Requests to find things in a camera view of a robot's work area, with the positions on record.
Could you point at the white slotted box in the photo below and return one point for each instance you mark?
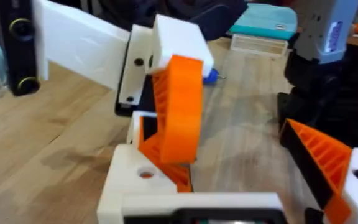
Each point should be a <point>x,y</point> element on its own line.
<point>258,45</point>

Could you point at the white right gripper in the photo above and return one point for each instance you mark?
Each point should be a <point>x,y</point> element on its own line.
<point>79,43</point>

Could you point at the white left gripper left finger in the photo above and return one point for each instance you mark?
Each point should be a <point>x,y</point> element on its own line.
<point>121,183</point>

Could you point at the white orange left gripper right finger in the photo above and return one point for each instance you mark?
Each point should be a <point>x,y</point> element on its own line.
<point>328,161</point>

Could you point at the blue electric screwdriver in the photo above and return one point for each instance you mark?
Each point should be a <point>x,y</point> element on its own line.
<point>210,77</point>

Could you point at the dark fabric bag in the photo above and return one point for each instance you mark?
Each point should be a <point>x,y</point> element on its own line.
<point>179,12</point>

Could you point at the teal flat box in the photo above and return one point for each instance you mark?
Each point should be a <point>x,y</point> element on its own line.
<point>263,21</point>

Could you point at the finger of the white orange right gripper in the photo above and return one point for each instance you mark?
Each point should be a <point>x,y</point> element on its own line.
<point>180,102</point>

